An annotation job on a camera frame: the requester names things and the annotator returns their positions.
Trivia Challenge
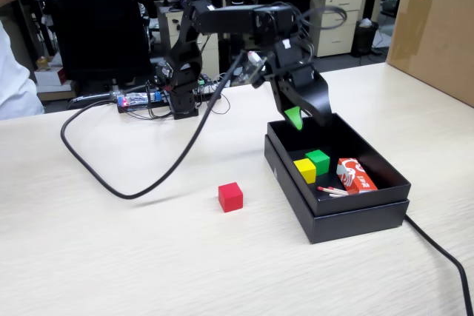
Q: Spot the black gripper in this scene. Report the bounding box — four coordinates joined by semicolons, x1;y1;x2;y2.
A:
266;36;333;132

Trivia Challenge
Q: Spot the green wooden cube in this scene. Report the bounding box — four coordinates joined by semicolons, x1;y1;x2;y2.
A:
304;149;331;177

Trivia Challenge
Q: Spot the yellow wooden cube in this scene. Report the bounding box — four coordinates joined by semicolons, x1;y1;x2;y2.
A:
293;158;318;185

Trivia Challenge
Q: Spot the red wooden cube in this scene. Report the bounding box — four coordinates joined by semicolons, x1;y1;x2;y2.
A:
217;181;244;214

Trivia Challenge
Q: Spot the black cardboard box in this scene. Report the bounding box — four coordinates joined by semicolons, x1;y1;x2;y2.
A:
266;112;413;218

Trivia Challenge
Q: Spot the black open box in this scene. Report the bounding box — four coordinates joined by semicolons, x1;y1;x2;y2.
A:
264;134;410;245

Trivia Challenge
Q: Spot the large brown cardboard box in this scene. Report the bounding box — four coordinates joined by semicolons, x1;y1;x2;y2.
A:
385;0;474;108

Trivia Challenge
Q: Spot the flat white box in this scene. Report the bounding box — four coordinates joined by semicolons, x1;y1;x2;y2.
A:
35;79;77;103

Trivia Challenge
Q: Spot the white and red box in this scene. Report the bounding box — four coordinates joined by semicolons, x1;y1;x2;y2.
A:
33;66;69;87

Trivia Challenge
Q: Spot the beige three-drawer cabinet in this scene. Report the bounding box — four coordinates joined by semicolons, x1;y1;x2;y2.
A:
309;0;366;59

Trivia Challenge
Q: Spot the orange matchbox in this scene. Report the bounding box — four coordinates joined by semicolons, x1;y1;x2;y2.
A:
336;157;379;195

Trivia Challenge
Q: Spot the black trash bin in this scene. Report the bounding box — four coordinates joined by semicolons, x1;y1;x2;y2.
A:
350;19;381;58

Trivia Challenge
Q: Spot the robot controller board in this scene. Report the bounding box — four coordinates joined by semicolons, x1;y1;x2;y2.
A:
116;89;164;113

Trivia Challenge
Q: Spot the wide black office chair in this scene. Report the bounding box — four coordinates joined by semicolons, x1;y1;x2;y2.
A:
36;0;153;86

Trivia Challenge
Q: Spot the person in white shirt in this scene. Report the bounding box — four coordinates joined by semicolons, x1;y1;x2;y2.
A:
0;19;46;121

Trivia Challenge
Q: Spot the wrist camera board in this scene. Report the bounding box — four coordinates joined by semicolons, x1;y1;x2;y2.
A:
232;50;268;88

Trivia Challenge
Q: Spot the thick black camera cable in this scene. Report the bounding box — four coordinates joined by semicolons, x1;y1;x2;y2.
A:
60;51;248;201

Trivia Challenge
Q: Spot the thick black table cable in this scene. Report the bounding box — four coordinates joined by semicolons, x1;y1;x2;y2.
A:
403;214;474;316

